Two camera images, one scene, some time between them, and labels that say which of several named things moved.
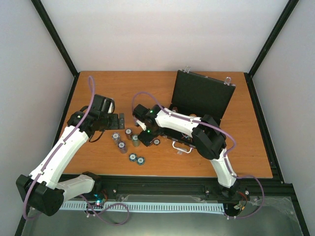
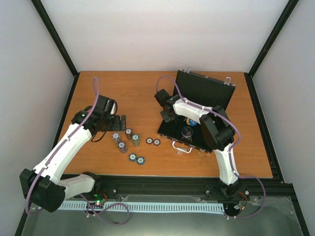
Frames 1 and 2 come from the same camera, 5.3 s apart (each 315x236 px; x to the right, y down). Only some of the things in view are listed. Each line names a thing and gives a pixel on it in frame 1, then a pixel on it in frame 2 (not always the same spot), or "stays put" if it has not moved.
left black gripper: x=115 y=125 stays put
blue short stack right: x=140 y=161 stays put
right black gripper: x=146 y=139 -> x=167 y=119
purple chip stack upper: x=115 y=136 stays put
